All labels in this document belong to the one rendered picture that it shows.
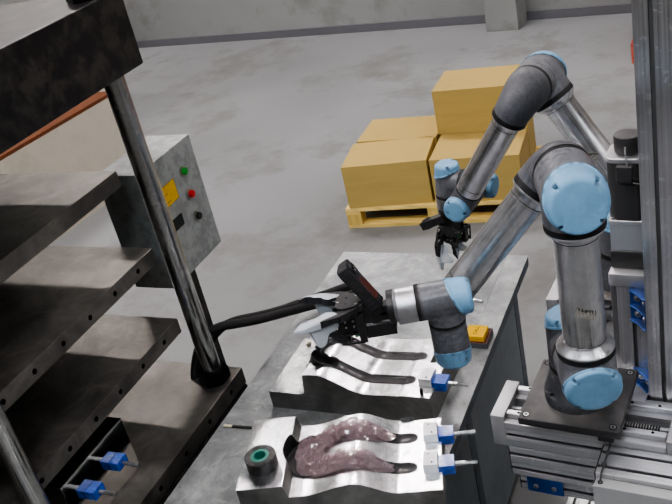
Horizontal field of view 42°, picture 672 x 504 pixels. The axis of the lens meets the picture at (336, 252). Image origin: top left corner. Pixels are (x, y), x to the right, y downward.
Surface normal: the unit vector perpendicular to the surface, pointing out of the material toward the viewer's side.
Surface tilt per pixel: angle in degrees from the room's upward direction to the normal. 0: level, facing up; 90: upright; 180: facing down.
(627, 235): 90
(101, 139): 90
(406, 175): 90
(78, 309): 0
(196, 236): 90
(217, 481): 0
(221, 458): 0
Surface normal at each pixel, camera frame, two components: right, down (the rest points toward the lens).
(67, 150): 0.87, 0.07
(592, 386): 0.01, 0.59
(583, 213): -0.04, 0.36
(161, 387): -0.21, -0.86
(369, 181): -0.23, 0.51
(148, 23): -0.44, 0.51
